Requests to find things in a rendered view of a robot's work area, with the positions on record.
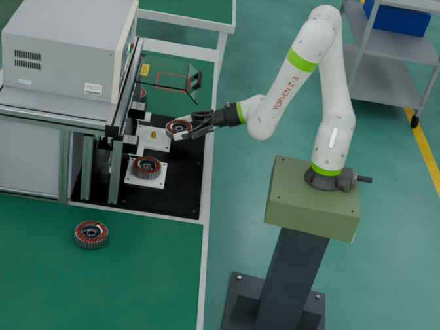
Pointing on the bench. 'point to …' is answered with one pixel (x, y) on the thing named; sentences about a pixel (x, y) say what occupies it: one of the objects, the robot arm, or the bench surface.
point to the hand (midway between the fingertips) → (179, 128)
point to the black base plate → (177, 150)
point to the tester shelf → (69, 106)
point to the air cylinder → (106, 163)
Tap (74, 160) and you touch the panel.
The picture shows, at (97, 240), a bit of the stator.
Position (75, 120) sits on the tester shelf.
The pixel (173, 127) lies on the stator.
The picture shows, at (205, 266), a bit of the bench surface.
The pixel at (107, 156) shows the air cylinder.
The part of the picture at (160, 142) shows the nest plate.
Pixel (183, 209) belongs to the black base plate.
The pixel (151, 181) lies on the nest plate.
